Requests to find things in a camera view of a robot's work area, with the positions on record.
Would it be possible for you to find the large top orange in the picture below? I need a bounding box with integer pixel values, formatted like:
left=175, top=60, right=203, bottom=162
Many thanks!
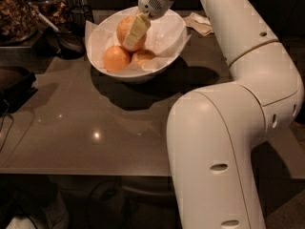
left=116, top=15, right=147, bottom=52

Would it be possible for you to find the crumpled beige napkin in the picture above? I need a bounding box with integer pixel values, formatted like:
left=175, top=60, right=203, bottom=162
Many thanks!
left=183, top=12, right=214, bottom=36

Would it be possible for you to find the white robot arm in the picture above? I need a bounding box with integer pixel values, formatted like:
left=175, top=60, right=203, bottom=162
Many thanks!
left=131, top=0, right=304, bottom=229

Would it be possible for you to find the large glass snack jar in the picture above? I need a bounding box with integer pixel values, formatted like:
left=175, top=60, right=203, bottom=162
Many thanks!
left=0, top=0, right=37, bottom=46

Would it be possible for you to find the black cable at left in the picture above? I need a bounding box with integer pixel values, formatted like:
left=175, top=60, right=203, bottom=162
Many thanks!
left=0, top=98, right=15, bottom=153

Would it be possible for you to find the small right orange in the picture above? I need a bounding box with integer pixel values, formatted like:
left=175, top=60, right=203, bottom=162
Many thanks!
left=132, top=49, right=155, bottom=68

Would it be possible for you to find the black device at left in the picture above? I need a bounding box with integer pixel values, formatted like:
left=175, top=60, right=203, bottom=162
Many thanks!
left=0, top=66, right=36, bottom=115

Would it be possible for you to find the white shoe under table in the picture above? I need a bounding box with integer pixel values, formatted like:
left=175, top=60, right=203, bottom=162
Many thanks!
left=4, top=193, right=70, bottom=229

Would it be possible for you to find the left orange in bowl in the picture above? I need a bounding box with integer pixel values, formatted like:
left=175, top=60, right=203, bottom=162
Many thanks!
left=103, top=45, right=131, bottom=73

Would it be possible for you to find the black cable under table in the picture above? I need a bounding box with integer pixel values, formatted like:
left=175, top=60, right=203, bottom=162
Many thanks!
left=85, top=177, right=134, bottom=229

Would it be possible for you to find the dark round dish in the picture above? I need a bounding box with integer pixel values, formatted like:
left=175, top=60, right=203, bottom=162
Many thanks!
left=55, top=23, right=86, bottom=59

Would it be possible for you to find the black wire cup holder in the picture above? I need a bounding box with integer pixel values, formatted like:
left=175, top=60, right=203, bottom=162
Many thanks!
left=71, top=5, right=93, bottom=34

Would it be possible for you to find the white ceramic bowl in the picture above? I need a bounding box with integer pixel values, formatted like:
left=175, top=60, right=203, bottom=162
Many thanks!
left=84, top=5, right=190, bottom=85

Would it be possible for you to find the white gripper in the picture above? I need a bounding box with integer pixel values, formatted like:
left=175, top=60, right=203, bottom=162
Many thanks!
left=123, top=0, right=175, bottom=51

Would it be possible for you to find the white paper bowl liner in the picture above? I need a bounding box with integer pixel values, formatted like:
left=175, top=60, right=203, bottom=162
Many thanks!
left=84, top=7, right=192, bottom=78

